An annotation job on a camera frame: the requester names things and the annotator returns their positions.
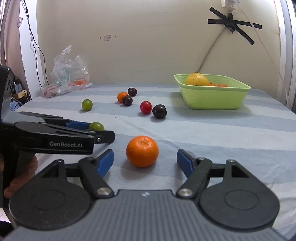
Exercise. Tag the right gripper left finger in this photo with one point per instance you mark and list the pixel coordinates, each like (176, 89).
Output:
(62, 194)

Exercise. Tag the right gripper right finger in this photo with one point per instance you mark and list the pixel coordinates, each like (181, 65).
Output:
(227, 194)

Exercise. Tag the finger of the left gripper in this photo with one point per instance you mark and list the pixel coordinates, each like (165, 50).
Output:
(52, 139)
(60, 121)

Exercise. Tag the large orange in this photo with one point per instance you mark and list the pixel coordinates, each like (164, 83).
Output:
(142, 151)

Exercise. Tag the small orange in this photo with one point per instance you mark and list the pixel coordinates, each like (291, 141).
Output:
(218, 85)

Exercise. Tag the yellow lemon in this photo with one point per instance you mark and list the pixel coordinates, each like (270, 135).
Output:
(197, 79)

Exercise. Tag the person's left hand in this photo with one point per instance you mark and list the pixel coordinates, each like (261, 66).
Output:
(22, 179)

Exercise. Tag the green tomato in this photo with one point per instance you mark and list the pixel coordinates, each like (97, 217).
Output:
(97, 126)
(87, 105)

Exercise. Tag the clear plastic bag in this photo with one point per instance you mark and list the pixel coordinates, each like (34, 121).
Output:
(68, 75)

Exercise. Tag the small orange tomato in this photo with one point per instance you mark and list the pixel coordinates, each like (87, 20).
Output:
(121, 95)

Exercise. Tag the dark purple plum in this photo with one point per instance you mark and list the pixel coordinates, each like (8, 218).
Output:
(132, 92)

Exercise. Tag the red tomato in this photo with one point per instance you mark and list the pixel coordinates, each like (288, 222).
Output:
(146, 107)

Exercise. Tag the striped blue tablecloth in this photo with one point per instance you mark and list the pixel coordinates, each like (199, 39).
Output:
(260, 135)

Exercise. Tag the light green plastic basket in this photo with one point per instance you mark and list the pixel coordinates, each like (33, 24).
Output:
(213, 98)

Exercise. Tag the black tape cross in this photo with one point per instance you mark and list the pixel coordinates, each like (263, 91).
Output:
(232, 25)

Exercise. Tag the window frame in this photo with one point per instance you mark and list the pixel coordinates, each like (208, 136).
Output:
(286, 83)

